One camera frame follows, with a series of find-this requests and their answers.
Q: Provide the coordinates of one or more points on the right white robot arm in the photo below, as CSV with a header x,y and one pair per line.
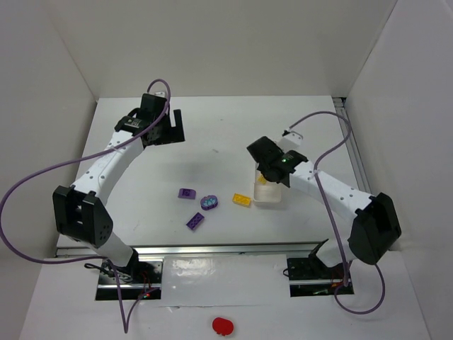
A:
x,y
325,189

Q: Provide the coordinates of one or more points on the aluminium rail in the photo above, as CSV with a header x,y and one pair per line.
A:
x,y
220,249
354,152

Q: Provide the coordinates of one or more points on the dark yellow lego brick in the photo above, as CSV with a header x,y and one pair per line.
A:
x,y
241,200

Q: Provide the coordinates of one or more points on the aluminium front rail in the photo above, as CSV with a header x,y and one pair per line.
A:
x,y
220,249

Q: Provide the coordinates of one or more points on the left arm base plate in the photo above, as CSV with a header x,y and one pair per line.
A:
x,y
147,283

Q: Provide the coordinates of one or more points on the aluminium right side rail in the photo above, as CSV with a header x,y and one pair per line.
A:
x,y
354,152

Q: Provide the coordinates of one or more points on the red round object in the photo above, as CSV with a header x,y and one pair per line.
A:
x,y
222,326

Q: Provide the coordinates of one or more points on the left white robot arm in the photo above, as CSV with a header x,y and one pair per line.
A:
x,y
80,209

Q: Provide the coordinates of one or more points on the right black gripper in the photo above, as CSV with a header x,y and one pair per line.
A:
x,y
270,173

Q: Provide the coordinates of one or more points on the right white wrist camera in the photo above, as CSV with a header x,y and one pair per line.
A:
x,y
290,140

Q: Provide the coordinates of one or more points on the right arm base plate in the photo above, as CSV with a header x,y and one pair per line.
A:
x,y
310,278

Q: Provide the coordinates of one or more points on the round purple flower lego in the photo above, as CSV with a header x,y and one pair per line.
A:
x,y
209,202

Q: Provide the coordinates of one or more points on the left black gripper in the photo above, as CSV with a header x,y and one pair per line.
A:
x,y
169,131

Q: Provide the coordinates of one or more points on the light yellow lego brick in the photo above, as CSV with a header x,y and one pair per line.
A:
x,y
261,179

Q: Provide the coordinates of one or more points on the white divided plastic container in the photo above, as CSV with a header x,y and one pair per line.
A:
x,y
268,194

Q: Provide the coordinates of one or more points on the purple curved lego brick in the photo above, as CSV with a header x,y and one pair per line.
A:
x,y
187,193

